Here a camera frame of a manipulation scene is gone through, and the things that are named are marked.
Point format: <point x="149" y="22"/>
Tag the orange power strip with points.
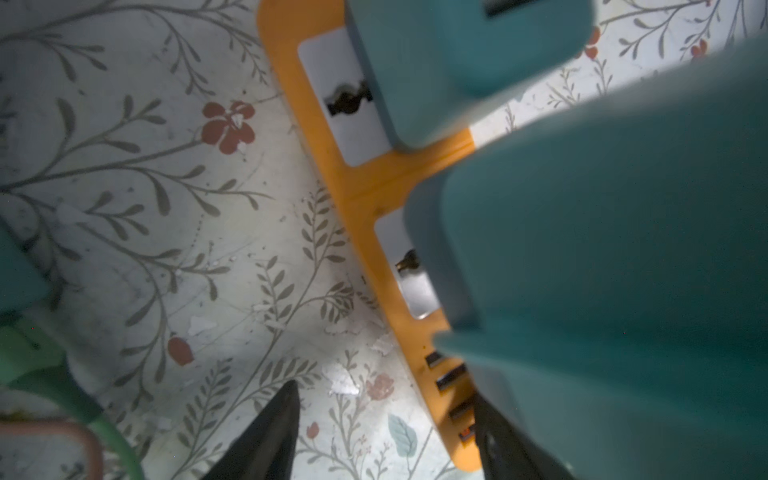
<point x="311" y="53"/>

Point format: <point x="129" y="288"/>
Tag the teal charger plug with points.
<point x="436" y="67"/>

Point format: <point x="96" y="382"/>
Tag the teal charger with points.
<point x="604" y="274"/>

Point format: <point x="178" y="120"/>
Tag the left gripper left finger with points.
<point x="266" y="448"/>

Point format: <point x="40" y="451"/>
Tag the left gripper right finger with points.
<point x="508" y="454"/>

